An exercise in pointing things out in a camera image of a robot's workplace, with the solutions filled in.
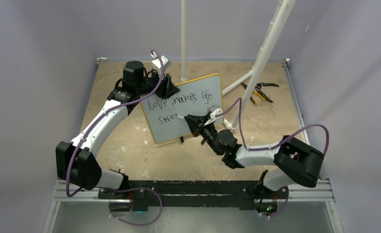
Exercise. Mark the yellow-framed whiteboard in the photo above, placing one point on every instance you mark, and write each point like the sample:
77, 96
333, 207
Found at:
195, 98

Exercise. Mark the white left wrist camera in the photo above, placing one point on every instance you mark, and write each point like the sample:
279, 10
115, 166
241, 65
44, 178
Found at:
157, 65

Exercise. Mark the white PVC pipe frame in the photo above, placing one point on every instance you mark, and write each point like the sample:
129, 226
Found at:
233, 30

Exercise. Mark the metal corner bracket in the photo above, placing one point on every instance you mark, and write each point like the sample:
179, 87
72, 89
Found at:
101, 60
285, 62

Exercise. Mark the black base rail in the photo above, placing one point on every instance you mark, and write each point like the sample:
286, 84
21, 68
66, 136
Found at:
244, 195

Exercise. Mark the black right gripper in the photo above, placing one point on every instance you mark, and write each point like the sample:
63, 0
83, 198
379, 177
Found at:
197, 122

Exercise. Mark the yellow-handled pliers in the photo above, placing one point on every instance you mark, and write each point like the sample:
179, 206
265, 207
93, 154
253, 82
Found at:
262, 96

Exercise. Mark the right metal corner bracket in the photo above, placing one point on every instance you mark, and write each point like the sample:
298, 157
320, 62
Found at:
285, 62

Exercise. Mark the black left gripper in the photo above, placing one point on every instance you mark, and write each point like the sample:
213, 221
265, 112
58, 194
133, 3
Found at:
167, 88

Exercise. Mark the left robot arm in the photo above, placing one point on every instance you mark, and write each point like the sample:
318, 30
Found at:
76, 160

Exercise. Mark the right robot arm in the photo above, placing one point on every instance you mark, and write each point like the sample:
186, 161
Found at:
296, 162

